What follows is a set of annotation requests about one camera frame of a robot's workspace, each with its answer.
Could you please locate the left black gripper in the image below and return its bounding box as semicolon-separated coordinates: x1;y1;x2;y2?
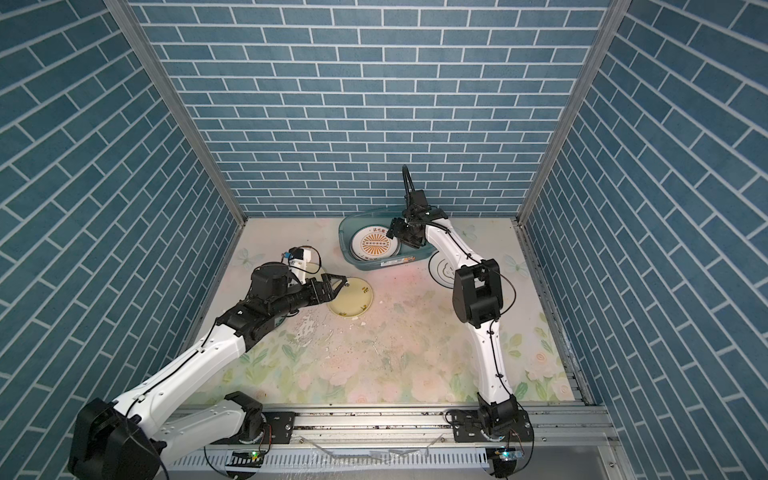
268;274;347;320

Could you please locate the yellow plate with small prints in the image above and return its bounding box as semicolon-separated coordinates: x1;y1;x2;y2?
328;277;374;318

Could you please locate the white plate orange striped rim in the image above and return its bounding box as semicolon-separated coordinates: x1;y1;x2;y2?
350;225;400;261

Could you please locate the teal translucent plastic bin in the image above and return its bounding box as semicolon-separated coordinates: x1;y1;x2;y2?
338;206;436;271

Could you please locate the white plate black flower outline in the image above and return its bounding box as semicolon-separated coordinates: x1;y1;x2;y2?
428;251;455;289

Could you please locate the cream plate with black patch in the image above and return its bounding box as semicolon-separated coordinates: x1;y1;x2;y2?
303;262;325;281

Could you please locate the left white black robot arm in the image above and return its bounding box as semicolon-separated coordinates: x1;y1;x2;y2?
67;261;347;479

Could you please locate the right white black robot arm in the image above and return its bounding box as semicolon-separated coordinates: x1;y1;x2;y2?
387;183;521;437

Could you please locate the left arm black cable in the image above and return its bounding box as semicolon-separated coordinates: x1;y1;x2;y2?
119;245;325;480

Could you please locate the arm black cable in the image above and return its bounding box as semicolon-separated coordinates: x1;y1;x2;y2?
119;245;325;480
401;164;517;397

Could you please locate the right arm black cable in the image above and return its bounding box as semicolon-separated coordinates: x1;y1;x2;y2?
401;164;517;397

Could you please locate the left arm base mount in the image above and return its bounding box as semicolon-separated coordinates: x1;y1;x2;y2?
214;411;296;446

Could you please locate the aluminium front rail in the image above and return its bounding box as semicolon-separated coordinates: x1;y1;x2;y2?
148;401;634;479

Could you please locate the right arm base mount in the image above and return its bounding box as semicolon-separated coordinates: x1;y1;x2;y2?
443;409;535;443

